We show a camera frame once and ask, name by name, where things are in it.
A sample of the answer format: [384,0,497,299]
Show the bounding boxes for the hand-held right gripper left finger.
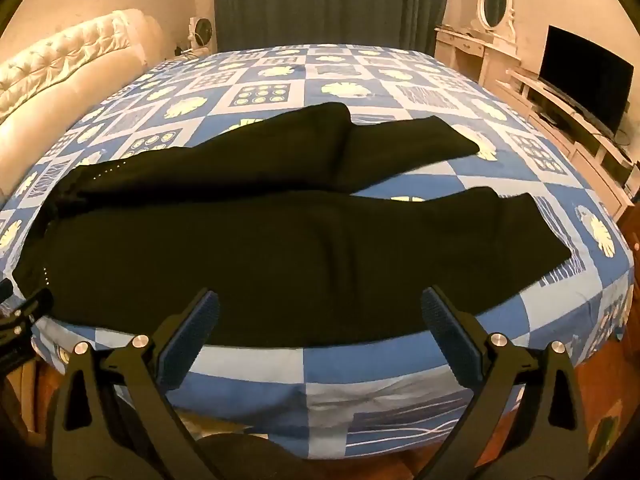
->
[47,287,221,480]

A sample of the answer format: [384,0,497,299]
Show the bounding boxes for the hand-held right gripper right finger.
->
[420,286,593,480]

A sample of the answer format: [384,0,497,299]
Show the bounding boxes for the black pants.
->
[11,101,573,348]

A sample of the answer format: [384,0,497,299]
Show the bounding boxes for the blue patterned bed sheet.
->
[0,44,636,458]

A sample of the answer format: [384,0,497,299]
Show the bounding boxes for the person's leg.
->
[197,432,301,480]

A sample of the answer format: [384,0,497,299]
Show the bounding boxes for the cream tufted headboard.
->
[0,8,166,196]

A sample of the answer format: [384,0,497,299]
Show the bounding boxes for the white television stand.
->
[505,67,640,221]

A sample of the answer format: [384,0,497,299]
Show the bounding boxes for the white dressing table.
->
[434,25,518,88]

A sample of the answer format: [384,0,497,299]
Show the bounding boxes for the black flat screen television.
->
[537,25,635,136]

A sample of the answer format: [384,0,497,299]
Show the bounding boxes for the small white desk fan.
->
[187,16,216,51]

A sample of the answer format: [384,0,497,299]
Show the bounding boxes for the oval white framed mirror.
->
[476,0,517,43]

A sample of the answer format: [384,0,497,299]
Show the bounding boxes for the dark green curtain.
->
[212,0,456,53]

